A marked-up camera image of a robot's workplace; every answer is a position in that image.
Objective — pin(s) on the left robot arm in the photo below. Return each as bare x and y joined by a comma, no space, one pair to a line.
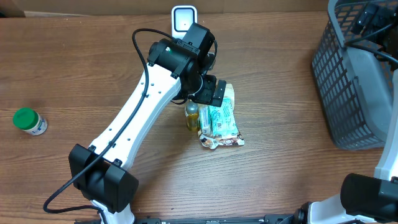
176,69

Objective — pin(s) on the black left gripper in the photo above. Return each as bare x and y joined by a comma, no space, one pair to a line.
205,95

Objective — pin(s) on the green lid white jar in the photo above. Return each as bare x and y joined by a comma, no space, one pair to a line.
30,121

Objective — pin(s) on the small white teal box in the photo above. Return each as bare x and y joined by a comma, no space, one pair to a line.
205,120

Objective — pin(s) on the teal snack package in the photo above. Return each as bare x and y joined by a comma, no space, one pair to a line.
223,123

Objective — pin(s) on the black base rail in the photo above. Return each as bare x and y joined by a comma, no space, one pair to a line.
202,220

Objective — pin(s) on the grey plastic basket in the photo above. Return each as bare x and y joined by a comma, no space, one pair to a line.
353,76

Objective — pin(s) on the brown beige snack pouch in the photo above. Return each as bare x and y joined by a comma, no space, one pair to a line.
212,142

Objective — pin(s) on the white barcode scanner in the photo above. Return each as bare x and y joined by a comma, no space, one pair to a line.
182,17

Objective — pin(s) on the yellow liquid bottle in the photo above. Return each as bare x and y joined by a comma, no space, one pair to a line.
192,116

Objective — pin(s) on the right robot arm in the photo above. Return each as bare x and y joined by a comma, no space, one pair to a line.
362,199

